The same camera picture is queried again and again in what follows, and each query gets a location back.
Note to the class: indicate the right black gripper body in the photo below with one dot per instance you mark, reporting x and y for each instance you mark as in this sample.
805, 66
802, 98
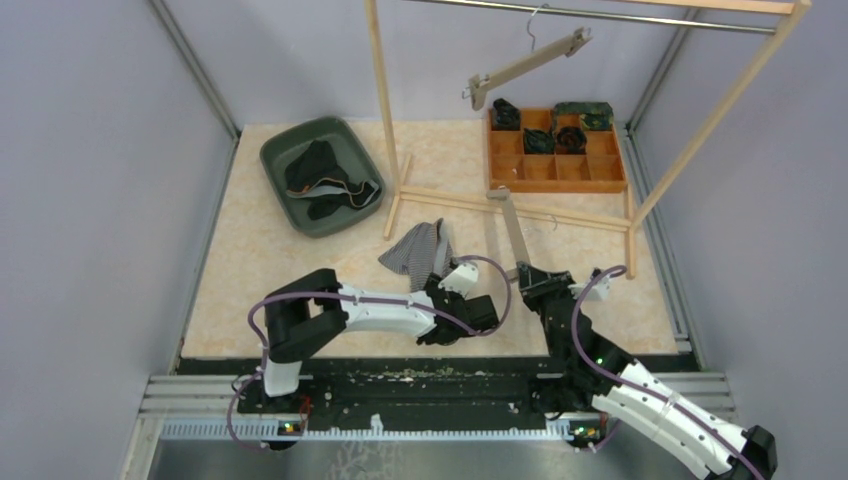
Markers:
537, 297

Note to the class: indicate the rolled black sock top-left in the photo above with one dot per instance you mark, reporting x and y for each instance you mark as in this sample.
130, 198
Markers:
505, 116

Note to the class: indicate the wooden compartment tray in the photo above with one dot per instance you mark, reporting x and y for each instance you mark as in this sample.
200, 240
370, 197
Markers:
599, 171

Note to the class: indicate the grey striped underwear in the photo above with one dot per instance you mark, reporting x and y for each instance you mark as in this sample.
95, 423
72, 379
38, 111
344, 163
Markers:
424, 250

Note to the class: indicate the wooden clip hanger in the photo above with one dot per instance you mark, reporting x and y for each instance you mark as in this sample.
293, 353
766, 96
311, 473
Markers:
502, 196
478, 86

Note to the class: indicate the black underwear orange trim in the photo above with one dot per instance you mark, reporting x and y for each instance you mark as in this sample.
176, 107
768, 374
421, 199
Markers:
316, 177

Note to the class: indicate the folded green camouflage cloth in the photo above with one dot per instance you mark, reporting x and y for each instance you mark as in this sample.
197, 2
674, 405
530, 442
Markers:
593, 116

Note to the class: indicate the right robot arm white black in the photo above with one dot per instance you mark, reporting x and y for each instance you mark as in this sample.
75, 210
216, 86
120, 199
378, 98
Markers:
610, 380

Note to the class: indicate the rolled dark sock middle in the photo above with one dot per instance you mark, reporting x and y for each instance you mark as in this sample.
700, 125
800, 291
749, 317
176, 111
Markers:
538, 142

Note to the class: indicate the metal hanging rod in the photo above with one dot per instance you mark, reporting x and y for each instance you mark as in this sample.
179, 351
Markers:
605, 16

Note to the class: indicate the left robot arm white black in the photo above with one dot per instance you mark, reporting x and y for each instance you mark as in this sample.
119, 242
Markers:
303, 317

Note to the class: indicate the green plastic basin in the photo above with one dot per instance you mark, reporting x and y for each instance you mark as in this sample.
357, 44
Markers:
283, 148

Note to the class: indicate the wooden clothes rack frame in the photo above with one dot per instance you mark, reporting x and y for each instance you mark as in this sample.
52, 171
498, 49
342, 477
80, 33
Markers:
789, 14

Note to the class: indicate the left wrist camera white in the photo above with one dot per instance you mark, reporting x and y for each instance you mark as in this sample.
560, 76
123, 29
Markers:
461, 280

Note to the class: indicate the rolled black red sock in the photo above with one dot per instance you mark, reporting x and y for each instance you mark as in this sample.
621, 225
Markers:
570, 140

